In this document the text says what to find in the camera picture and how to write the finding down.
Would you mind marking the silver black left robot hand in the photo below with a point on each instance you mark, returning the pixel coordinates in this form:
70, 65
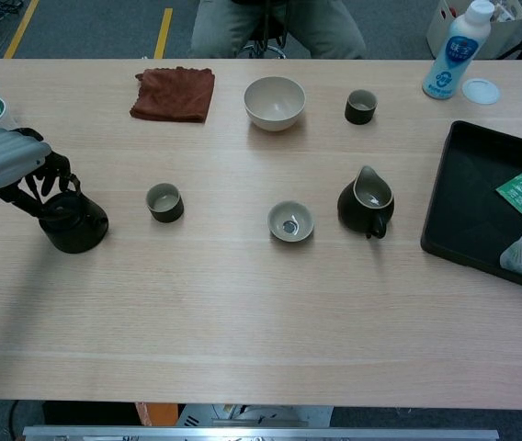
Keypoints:
3, 156

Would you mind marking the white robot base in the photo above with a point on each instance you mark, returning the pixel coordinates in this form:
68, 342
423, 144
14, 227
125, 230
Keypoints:
242, 413

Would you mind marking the large beige bowl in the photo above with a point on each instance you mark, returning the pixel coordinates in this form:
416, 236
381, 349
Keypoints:
274, 103

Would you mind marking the brown folded cloth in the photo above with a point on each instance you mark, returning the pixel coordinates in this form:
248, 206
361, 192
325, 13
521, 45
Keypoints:
173, 94

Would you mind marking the black equipment box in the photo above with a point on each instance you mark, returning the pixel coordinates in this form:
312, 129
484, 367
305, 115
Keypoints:
86, 411

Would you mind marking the black metal stool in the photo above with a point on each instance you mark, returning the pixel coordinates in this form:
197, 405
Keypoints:
261, 46

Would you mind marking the orange object under table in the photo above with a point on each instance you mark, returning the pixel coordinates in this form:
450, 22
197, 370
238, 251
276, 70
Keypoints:
155, 413

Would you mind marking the seated person in grey trousers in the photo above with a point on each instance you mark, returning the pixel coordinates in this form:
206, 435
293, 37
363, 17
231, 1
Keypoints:
325, 32

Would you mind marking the dark pitcher with spout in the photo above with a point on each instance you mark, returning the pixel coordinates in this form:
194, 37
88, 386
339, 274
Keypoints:
357, 206

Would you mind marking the white blue drink bottle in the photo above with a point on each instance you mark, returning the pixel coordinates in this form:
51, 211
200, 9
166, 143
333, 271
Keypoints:
454, 55

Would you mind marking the black plastic tray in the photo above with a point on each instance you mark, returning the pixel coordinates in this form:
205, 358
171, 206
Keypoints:
468, 216

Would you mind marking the white round lid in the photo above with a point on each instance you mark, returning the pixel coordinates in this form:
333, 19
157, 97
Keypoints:
480, 91

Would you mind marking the white bag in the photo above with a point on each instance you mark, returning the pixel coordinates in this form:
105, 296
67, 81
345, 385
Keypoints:
507, 32

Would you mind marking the aluminium rail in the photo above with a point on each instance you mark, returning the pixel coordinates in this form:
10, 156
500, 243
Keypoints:
261, 434

